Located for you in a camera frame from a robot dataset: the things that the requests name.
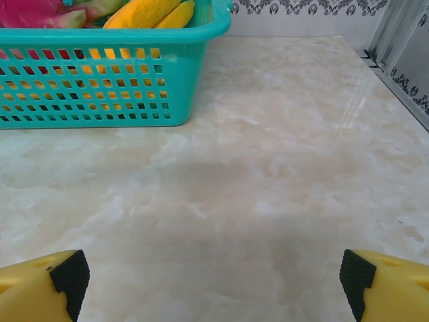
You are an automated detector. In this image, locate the yellow toy banana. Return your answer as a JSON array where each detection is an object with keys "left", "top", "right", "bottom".
[
  {"left": 102, "top": 0, "right": 184, "bottom": 30},
  {"left": 152, "top": 0, "right": 196, "bottom": 30}
]

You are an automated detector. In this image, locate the teal plastic basket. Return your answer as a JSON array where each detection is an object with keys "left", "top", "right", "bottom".
[{"left": 0, "top": 0, "right": 233, "bottom": 130}]

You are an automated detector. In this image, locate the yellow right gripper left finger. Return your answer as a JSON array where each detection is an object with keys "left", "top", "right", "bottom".
[{"left": 0, "top": 249, "right": 90, "bottom": 322}]

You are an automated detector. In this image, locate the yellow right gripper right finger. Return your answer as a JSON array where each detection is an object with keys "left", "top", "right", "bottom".
[{"left": 339, "top": 249, "right": 429, "bottom": 322}]

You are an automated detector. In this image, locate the pink toy dragon fruit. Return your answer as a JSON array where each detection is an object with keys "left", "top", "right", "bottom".
[{"left": 0, "top": 0, "right": 125, "bottom": 30}]

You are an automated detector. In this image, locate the black corner bracket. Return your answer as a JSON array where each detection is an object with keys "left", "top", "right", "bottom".
[{"left": 363, "top": 49, "right": 383, "bottom": 70}]

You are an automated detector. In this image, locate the aluminium right frame post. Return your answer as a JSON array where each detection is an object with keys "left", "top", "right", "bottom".
[{"left": 367, "top": 0, "right": 424, "bottom": 73}]

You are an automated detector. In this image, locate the aluminium right side rail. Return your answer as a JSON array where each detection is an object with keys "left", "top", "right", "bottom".
[{"left": 363, "top": 50, "right": 429, "bottom": 132}]

